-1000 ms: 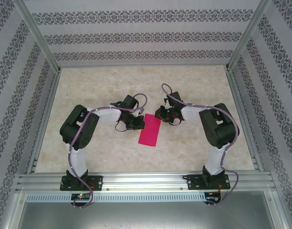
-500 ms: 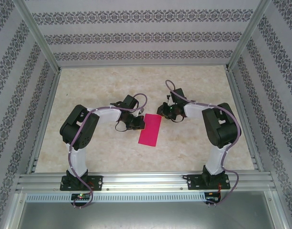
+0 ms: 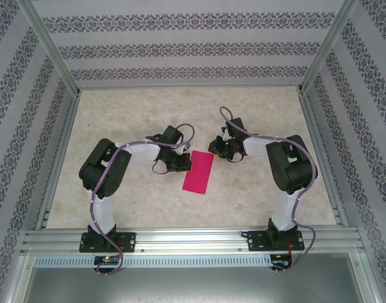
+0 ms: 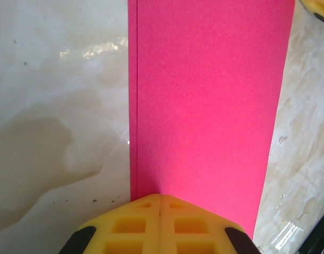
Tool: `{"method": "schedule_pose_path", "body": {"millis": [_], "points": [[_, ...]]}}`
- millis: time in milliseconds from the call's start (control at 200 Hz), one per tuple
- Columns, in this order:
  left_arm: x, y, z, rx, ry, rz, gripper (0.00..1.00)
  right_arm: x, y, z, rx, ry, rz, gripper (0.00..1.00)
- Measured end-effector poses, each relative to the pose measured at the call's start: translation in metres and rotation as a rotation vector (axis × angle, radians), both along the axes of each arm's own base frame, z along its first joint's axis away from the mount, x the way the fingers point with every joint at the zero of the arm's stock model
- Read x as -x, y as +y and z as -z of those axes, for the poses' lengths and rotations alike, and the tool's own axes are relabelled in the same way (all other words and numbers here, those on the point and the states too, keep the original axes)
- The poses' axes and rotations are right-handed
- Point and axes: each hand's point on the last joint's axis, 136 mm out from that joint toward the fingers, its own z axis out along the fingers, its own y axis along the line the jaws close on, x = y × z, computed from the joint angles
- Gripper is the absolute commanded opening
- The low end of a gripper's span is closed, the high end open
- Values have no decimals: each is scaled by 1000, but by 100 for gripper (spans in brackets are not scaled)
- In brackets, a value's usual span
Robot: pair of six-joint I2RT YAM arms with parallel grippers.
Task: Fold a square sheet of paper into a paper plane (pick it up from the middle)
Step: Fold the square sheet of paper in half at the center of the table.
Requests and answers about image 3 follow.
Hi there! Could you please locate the pink paper sheet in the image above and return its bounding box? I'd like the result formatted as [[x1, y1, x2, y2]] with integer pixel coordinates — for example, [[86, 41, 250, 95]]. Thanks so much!
[[182, 150, 216, 194]]

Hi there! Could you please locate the left circuit board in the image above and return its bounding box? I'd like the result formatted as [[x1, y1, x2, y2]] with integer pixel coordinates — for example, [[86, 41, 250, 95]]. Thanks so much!
[[94, 255, 120, 266]]

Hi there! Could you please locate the circuit board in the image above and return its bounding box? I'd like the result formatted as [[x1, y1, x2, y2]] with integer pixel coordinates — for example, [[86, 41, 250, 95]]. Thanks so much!
[[94, 255, 120, 266], [271, 254, 293, 268]]

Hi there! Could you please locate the right circuit board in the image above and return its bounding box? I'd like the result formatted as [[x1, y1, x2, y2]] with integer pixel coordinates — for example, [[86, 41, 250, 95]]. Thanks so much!
[[271, 254, 293, 268]]

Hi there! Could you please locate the thin black left gripper cable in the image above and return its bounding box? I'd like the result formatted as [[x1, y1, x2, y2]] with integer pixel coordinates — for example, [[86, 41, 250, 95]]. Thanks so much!
[[151, 159, 170, 176]]

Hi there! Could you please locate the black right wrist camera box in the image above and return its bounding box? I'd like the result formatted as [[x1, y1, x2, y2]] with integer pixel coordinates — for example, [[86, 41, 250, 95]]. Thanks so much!
[[223, 117, 246, 140]]

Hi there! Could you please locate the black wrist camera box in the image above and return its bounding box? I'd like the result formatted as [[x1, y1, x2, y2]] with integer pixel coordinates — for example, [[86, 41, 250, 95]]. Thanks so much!
[[161, 125, 184, 146], [223, 117, 246, 140]]

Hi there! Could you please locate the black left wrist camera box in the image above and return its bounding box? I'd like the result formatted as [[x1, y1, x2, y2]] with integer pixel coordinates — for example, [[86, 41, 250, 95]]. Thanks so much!
[[161, 125, 184, 146]]

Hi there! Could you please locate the aluminium front rail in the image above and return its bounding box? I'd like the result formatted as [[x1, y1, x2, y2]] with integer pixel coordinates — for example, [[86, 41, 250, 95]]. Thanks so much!
[[21, 225, 366, 253]]

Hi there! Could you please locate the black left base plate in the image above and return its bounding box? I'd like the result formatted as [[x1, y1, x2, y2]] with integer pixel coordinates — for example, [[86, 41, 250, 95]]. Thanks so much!
[[79, 232, 137, 253]]

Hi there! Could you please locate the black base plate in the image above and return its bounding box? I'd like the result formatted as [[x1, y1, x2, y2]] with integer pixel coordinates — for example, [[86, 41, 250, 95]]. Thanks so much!
[[246, 230, 306, 253], [79, 232, 137, 253]]

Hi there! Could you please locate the aluminium side rail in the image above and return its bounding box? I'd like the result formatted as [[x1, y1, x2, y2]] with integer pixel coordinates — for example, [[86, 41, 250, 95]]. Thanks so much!
[[298, 93, 351, 228], [33, 93, 82, 230]]

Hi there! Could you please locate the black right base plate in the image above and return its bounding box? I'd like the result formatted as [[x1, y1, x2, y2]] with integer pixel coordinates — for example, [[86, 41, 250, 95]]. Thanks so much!
[[246, 230, 306, 253]]

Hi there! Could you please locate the slotted grey cable duct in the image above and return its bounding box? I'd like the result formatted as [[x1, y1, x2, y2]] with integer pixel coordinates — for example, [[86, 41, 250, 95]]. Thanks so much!
[[33, 254, 272, 269]]

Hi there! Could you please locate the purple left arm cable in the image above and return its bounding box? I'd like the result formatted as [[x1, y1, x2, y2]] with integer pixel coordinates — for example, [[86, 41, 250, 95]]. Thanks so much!
[[90, 122, 196, 278]]

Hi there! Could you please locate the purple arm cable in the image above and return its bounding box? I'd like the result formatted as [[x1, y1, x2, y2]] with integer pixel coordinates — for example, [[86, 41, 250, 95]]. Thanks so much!
[[90, 122, 196, 278], [218, 106, 317, 275]]

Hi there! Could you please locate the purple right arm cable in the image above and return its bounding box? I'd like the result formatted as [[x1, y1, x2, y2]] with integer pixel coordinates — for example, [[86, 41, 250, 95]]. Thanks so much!
[[218, 106, 317, 275]]

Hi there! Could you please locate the aluminium frame post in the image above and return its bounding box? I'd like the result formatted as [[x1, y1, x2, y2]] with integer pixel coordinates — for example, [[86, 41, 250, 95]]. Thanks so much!
[[21, 0, 82, 97], [297, 0, 360, 95]]

